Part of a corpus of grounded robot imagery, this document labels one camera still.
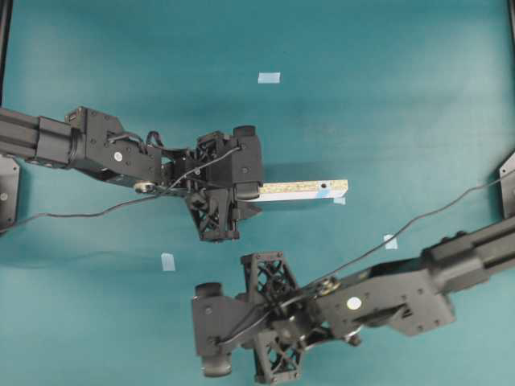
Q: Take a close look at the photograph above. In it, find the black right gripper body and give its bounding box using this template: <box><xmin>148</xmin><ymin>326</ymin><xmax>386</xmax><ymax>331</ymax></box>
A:
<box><xmin>237</xmin><ymin>252</ymin><xmax>334</xmax><ymax>384</ymax></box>

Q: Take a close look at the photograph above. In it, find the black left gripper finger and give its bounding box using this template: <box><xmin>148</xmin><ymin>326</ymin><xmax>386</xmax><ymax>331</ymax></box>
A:
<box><xmin>237</xmin><ymin>200</ymin><xmax>262</xmax><ymax>221</ymax></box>

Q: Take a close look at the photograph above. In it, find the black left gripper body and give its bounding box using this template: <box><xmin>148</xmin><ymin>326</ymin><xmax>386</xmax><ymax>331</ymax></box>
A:
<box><xmin>161</xmin><ymin>130</ymin><xmax>241</xmax><ymax>242</ymax></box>

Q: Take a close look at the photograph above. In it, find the white chipboard wooden board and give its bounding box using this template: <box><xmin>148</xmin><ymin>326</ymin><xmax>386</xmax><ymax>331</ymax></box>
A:
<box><xmin>253</xmin><ymin>179</ymin><xmax>348</xmax><ymax>202</ymax></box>

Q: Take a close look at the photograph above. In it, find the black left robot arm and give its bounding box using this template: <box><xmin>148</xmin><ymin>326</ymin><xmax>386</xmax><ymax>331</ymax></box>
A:
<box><xmin>1</xmin><ymin>107</ymin><xmax>264</xmax><ymax>242</ymax></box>

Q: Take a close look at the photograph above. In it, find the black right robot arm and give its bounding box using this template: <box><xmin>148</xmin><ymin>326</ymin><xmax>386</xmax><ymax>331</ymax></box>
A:
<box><xmin>235</xmin><ymin>219</ymin><xmax>514</xmax><ymax>384</ymax></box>

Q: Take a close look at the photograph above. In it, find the blue tape left marker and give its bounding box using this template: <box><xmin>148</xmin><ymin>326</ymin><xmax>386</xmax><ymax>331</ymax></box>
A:
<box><xmin>161</xmin><ymin>253</ymin><xmax>175</xmax><ymax>272</ymax></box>

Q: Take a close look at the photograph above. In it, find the blue tape marker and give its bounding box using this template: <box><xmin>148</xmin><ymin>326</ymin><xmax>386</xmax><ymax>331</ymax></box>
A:
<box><xmin>161</xmin><ymin>253</ymin><xmax>175</xmax><ymax>272</ymax></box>
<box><xmin>383</xmin><ymin>234</ymin><xmax>398</xmax><ymax>250</ymax></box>
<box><xmin>257</xmin><ymin>72</ymin><xmax>281</xmax><ymax>84</ymax></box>

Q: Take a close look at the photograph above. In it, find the blue tape top marker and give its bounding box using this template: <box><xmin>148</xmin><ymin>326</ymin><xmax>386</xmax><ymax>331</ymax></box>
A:
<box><xmin>257</xmin><ymin>72</ymin><xmax>281</xmax><ymax>84</ymax></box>

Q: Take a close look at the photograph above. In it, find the blue tape right marker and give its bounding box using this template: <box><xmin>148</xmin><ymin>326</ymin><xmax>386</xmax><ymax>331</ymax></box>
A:
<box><xmin>383</xmin><ymin>234</ymin><xmax>398</xmax><ymax>250</ymax></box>

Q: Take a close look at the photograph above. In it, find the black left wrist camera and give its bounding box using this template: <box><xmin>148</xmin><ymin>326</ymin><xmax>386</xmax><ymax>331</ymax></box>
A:
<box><xmin>232</xmin><ymin>125</ymin><xmax>264</xmax><ymax>200</ymax></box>

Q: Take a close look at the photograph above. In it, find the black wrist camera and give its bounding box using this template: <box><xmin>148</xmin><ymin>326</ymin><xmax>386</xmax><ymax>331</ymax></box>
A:
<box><xmin>232</xmin><ymin>125</ymin><xmax>264</xmax><ymax>200</ymax></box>
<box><xmin>192</xmin><ymin>282</ymin><xmax>245</xmax><ymax>377</ymax></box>

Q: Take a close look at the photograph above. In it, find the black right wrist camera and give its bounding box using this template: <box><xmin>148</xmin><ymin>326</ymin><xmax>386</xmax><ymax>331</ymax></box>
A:
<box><xmin>192</xmin><ymin>282</ymin><xmax>245</xmax><ymax>377</ymax></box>

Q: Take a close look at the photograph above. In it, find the black left frame rail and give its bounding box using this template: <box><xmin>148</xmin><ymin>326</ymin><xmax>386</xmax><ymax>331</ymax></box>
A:
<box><xmin>0</xmin><ymin>0</ymin><xmax>14</xmax><ymax>104</ymax></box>

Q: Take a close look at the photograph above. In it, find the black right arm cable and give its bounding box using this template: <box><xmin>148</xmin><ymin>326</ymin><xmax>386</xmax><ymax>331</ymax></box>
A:
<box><xmin>216</xmin><ymin>175</ymin><xmax>515</xmax><ymax>347</ymax></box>

